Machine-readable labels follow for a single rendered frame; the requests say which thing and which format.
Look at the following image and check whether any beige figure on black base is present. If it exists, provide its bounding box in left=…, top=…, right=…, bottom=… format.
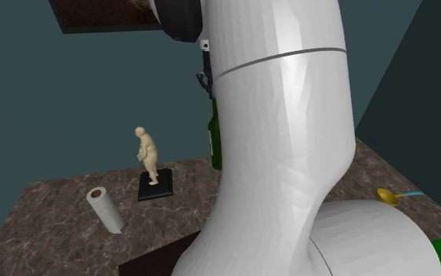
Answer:
left=134, top=126, right=175, bottom=202

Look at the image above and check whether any white paper towel roll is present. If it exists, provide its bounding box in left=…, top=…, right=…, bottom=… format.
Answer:
left=85, top=186, right=125, bottom=235

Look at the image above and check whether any dark framed wall picture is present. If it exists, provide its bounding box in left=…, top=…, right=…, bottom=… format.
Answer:
left=48, top=0, right=164, bottom=35

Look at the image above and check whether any green glass bottle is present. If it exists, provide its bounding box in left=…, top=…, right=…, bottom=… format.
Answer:
left=207, top=96, right=223, bottom=172

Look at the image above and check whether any yellow scoop with blue handle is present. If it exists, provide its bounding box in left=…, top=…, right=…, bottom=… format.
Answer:
left=374, top=187, right=425, bottom=208

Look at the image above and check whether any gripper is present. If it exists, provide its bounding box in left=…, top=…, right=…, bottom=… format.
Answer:
left=195, top=50, right=215, bottom=100

